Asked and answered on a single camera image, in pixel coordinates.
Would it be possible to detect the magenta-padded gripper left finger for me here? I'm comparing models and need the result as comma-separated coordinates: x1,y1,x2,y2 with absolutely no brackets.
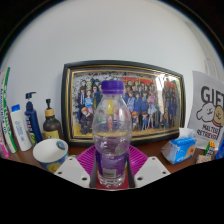
54,144,98,189

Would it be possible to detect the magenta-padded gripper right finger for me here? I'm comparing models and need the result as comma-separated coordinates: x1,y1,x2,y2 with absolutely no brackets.
127,144,172,188

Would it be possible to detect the clear bottle with purple cap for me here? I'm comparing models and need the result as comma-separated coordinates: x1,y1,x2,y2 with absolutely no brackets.
92,79,133,189

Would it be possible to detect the blue mug with yellow print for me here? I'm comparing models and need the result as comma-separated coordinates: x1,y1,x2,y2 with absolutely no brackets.
32,138,70,174

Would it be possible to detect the blue tissue pack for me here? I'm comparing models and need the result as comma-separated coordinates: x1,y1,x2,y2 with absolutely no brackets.
160,128,198,165

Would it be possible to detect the brown pump bottle yellow label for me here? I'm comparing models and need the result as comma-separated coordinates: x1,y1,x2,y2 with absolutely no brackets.
42,98,64,141

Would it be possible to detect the small beige pack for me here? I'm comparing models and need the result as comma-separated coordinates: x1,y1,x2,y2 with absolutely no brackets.
195,153,212,165

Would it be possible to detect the dark blue pump bottle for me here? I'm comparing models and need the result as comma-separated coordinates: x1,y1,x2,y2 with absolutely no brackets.
24,91,44,145

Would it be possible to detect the small colourful puzzle cube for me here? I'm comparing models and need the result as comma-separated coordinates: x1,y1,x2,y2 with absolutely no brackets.
204,140,217,158

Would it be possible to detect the white bottle with blue cap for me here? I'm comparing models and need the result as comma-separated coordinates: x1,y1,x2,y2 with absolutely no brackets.
9,104,33,153

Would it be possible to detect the black-framed group picture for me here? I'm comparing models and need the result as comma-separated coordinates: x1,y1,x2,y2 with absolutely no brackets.
60,59,186,148

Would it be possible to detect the white paper gift bag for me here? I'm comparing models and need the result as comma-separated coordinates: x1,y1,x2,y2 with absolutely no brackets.
186,69,224,149

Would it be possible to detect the green and white tall box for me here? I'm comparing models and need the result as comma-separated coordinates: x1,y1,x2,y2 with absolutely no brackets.
0,66,18,154

